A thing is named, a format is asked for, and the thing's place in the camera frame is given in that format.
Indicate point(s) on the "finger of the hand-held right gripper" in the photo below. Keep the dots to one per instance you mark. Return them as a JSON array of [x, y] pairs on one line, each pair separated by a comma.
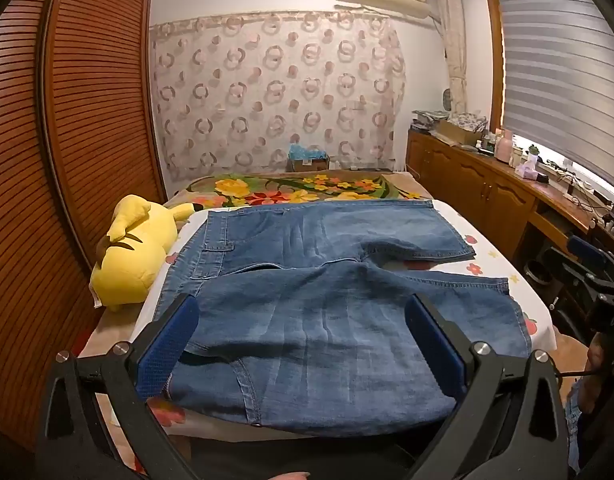
[[587, 249], [572, 275]]

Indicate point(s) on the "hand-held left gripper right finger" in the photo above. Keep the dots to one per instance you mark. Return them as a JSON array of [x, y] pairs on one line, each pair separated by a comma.
[[434, 345]]

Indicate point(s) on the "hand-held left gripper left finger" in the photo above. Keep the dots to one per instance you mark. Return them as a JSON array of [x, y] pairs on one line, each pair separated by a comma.
[[169, 345]]

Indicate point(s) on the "blue denim pants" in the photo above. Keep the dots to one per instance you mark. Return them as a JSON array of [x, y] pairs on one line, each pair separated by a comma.
[[337, 320]]

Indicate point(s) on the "person's right hand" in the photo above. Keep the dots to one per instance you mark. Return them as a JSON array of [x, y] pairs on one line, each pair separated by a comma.
[[599, 360]]

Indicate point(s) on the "black trash bin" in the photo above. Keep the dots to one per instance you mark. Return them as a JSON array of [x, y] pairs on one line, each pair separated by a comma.
[[537, 275]]

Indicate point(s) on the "strawberry print white blanket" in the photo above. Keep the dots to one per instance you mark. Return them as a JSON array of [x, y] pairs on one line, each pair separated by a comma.
[[487, 255]]

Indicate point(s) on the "yellow plush toy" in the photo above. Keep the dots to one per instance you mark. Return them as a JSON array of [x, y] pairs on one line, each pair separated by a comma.
[[132, 255]]

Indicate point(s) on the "lilac tissue pack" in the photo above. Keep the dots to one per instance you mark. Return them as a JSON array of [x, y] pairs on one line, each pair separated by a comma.
[[527, 170]]

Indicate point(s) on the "blue denim garment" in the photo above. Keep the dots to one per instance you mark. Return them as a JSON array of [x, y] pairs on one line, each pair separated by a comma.
[[577, 420]]

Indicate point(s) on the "small potted plant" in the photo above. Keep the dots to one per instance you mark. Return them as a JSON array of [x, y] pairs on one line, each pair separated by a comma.
[[534, 151]]

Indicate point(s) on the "pink bottle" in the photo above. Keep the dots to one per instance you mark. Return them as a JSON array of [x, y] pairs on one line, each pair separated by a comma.
[[504, 147]]

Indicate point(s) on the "wooden cabinet counter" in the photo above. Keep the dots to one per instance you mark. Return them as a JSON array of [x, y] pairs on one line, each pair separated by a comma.
[[467, 180]]

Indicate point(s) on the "flat cardboard box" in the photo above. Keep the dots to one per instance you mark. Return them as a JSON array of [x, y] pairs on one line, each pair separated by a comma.
[[457, 132]]

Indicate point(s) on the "patterned cloth stack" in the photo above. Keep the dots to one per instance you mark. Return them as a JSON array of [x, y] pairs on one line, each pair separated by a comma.
[[467, 120]]

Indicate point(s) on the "grey striped window blind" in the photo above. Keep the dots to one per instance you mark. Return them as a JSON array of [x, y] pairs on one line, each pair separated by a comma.
[[562, 70]]

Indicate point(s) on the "floral brown blanket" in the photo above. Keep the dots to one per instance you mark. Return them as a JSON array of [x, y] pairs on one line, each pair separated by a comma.
[[297, 187]]

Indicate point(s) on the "cardboard box with blue cloth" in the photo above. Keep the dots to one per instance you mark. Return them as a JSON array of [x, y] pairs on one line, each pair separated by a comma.
[[307, 160]]

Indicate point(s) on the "wooden louvered wardrobe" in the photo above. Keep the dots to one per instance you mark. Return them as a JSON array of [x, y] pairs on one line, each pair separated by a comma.
[[87, 135]]

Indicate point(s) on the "beige tied curtain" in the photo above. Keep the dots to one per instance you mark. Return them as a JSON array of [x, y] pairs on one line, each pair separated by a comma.
[[452, 45]]

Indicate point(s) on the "circle patterned wall curtain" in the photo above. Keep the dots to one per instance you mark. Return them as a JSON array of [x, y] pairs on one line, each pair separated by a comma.
[[277, 95]]

